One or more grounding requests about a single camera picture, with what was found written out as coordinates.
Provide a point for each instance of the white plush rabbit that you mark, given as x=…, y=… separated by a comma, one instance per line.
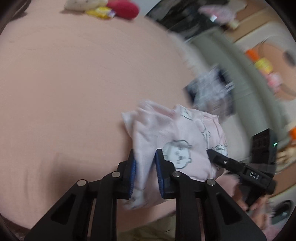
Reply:
x=85, y=4

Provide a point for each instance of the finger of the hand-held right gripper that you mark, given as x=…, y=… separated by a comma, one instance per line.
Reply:
x=226, y=163

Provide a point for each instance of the person's right hand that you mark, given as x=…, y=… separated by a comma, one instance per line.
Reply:
x=259, y=208

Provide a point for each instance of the pink round bed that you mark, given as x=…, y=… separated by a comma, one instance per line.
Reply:
x=69, y=92

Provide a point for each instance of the pink cat-print pants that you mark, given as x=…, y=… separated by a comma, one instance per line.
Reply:
x=180, y=134

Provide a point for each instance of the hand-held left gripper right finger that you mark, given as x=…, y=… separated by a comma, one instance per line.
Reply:
x=160, y=173

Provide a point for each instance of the pink hanging garment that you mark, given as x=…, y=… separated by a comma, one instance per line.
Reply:
x=217, y=12

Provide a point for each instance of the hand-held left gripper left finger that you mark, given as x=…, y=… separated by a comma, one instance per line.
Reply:
x=132, y=176

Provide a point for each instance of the orange carrot plush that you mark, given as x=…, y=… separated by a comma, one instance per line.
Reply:
x=251, y=54

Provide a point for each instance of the pink plush toy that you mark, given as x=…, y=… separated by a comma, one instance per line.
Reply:
x=274, y=79

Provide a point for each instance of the grey padded headboard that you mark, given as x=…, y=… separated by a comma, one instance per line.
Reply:
x=249, y=92

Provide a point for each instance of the yellow snack packet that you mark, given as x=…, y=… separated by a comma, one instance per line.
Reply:
x=101, y=12

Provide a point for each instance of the glass door cabinet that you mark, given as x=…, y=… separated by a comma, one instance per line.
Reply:
x=185, y=16

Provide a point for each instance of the yellow sponge plush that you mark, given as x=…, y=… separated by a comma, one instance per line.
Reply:
x=263, y=66

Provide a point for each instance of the red plush pillow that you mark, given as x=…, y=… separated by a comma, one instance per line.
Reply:
x=123, y=9

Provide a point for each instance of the stack of folded white clothes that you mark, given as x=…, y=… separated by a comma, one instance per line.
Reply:
x=210, y=92

